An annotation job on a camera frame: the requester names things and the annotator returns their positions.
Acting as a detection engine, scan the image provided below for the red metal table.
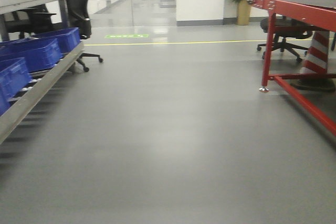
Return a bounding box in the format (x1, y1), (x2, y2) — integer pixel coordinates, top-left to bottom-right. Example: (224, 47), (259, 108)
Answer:
(247, 0), (335, 135)

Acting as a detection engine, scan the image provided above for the grey flow rack shelf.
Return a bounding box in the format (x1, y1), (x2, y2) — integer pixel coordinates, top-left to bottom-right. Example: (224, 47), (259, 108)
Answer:
(1, 0), (84, 142)

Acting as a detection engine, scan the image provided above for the black office chair right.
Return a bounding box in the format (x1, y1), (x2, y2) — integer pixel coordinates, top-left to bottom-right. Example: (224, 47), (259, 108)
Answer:
(272, 16), (313, 62)

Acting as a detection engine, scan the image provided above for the blue crate far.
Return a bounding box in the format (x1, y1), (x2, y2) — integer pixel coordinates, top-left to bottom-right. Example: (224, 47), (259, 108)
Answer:
(32, 27), (81, 54)

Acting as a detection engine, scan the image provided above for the black office chair left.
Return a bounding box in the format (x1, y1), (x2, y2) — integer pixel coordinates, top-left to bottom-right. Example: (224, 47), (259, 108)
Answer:
(5, 0), (103, 73)

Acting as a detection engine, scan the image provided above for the blue crate middle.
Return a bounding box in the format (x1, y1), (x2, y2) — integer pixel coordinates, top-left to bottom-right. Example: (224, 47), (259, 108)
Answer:
(1, 39), (62, 72)

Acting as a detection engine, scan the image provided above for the blue crate near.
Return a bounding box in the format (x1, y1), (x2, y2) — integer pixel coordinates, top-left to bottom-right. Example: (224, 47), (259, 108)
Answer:
(1, 58), (32, 115)

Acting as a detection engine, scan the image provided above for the blue crate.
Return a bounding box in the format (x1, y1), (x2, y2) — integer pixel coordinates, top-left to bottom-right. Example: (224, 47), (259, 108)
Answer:
(32, 27), (81, 54)
(1, 58), (32, 115)
(1, 39), (62, 72)

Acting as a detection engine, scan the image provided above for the green floor sticker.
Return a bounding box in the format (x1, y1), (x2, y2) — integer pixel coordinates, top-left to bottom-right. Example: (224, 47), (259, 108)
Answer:
(105, 34), (149, 39)

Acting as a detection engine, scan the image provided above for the black office chair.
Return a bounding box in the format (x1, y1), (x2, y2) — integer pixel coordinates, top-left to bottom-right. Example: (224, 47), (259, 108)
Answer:
(5, 0), (103, 73)
(272, 16), (313, 62)

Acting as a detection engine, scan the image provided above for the red white striped cone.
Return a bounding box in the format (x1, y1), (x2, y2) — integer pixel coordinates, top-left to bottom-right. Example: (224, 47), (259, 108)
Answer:
(290, 31), (335, 92)

